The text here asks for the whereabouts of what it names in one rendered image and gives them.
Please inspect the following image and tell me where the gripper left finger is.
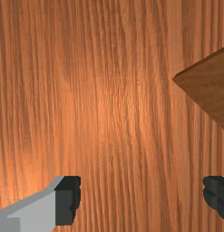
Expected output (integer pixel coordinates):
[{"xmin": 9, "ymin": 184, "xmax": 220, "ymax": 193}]
[{"xmin": 0, "ymin": 175, "xmax": 82, "ymax": 232}]

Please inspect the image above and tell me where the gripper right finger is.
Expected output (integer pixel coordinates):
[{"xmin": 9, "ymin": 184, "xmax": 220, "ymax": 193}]
[{"xmin": 202, "ymin": 175, "xmax": 224, "ymax": 223}]

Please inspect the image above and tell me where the brown door in frame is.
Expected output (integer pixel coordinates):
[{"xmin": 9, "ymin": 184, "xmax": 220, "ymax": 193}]
[{"xmin": 171, "ymin": 45, "xmax": 224, "ymax": 132}]

